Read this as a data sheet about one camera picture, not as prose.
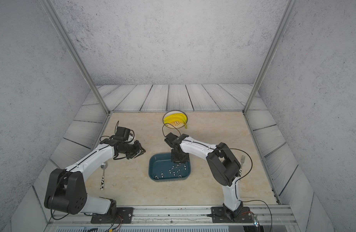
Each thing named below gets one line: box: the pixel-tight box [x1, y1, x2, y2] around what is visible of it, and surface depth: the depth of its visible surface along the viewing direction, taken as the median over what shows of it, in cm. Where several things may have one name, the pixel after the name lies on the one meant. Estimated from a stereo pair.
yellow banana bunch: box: [163, 113, 188, 130], surface depth 113 cm
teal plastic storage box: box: [148, 152, 192, 182], surface depth 89 cm
